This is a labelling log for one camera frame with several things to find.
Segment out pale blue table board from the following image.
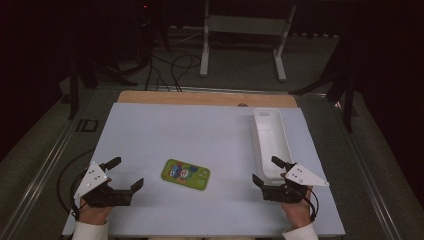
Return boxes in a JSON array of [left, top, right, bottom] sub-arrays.
[[61, 102, 346, 238]]

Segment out right hand-held gripper black cable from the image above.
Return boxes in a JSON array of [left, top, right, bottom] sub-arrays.
[[302, 188, 320, 223]]

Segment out thin black arc cable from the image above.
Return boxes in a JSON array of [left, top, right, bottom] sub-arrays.
[[56, 148, 96, 215]]

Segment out black looped floor cables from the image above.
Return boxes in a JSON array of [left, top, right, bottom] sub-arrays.
[[144, 52, 203, 93]]

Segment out long white plastic tray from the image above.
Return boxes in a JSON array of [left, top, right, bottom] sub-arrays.
[[250, 107, 296, 186]]

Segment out person's right hand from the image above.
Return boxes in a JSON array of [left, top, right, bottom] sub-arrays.
[[280, 172, 314, 230]]

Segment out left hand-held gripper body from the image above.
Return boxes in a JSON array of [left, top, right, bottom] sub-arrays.
[[73, 161, 135, 209]]

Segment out person's left hand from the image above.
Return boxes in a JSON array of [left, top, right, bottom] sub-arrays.
[[77, 197, 113, 226]]

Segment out metal floor rail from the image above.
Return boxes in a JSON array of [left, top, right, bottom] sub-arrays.
[[333, 99, 403, 240], [0, 96, 88, 240]]

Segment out green phone case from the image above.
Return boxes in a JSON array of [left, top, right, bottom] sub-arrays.
[[160, 158, 211, 191]]

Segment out left hand-held gripper black cable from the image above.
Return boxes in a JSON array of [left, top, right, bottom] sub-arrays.
[[68, 170, 88, 222]]

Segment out black tripod stand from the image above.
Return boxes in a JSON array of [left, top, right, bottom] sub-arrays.
[[67, 39, 138, 121], [289, 29, 361, 134]]

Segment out white metal stand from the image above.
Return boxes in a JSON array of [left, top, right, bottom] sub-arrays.
[[199, 0, 298, 83]]

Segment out hand-held gripper black cable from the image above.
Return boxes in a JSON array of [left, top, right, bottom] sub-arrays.
[[302, 188, 320, 223], [68, 170, 88, 222]]

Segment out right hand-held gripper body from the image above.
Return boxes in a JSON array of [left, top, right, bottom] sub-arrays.
[[261, 162, 331, 204]]

